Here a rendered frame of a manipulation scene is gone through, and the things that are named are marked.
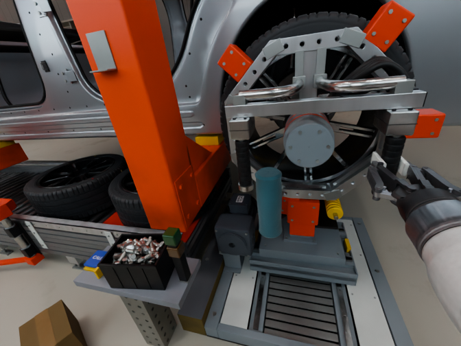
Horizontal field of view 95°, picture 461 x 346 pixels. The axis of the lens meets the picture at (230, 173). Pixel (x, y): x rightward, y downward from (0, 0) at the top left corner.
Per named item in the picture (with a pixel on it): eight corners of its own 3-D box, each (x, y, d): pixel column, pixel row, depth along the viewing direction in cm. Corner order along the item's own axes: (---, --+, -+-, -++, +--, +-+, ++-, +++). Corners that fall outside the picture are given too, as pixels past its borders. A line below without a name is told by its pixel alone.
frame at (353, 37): (379, 193, 79) (421, 17, 55) (385, 204, 74) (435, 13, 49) (239, 187, 95) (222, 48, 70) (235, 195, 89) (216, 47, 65)
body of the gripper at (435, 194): (398, 237, 34) (379, 203, 42) (465, 243, 32) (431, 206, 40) (411, 198, 31) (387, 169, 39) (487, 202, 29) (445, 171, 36)
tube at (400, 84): (380, 83, 59) (388, 38, 54) (412, 93, 42) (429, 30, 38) (312, 88, 64) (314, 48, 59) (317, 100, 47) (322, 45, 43)
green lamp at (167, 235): (182, 237, 65) (180, 227, 63) (176, 247, 62) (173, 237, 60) (171, 235, 66) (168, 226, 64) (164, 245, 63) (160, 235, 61)
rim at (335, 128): (283, 21, 83) (232, 131, 110) (279, 11, 63) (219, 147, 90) (398, 81, 82) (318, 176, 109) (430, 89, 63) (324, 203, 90)
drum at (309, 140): (325, 143, 76) (329, 103, 70) (335, 171, 58) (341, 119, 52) (285, 144, 80) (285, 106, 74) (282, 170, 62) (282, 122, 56)
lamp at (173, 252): (186, 248, 67) (183, 239, 65) (180, 259, 64) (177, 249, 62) (175, 247, 68) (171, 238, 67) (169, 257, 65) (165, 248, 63)
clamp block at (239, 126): (255, 129, 60) (254, 110, 58) (250, 140, 53) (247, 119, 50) (238, 130, 62) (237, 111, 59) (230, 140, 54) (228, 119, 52)
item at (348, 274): (341, 233, 129) (343, 220, 125) (355, 287, 99) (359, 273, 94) (259, 225, 144) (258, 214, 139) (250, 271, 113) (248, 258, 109)
